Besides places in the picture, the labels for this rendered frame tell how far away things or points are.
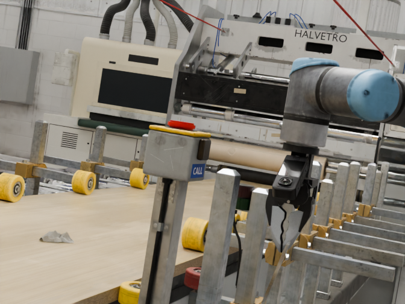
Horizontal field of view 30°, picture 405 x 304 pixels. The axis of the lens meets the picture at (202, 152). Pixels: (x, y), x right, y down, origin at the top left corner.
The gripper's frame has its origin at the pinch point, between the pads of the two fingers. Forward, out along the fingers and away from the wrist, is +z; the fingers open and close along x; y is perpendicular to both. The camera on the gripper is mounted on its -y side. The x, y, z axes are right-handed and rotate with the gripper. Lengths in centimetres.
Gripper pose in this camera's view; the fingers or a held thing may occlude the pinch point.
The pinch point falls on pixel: (281, 247)
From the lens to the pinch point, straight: 149.1
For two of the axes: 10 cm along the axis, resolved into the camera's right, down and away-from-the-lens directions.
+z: -1.6, 9.8, 0.7
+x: -9.2, -1.7, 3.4
